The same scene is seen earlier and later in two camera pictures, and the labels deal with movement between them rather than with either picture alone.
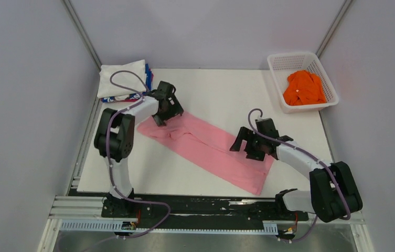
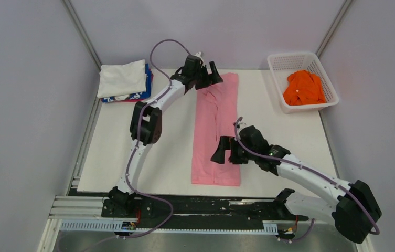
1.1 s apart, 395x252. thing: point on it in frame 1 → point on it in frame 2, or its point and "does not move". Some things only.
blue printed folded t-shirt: [134, 95] does not move
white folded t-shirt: [126, 79] does not move
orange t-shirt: [303, 87] does not move
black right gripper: [246, 135] → [227, 144]
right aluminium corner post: [333, 26] does not move
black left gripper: [175, 110] → [214, 77]
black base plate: [186, 211] does not move
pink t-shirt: [210, 147] → [217, 114]
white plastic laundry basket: [302, 84] does not move
